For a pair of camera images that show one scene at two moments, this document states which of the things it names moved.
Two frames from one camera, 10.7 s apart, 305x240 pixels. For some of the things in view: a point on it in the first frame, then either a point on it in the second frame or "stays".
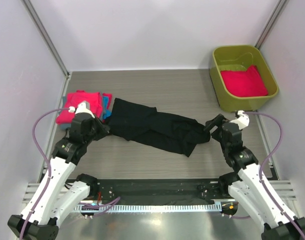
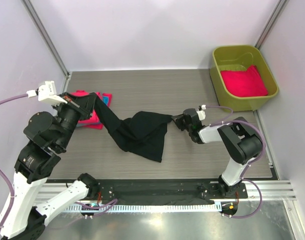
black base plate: x=157 y=191 stays
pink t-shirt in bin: x=248 y=83 stays
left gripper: x=103 y=128 → x=84 y=104
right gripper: x=217 y=121 → x=178 y=117
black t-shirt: x=137 y=122 → x=143 y=133
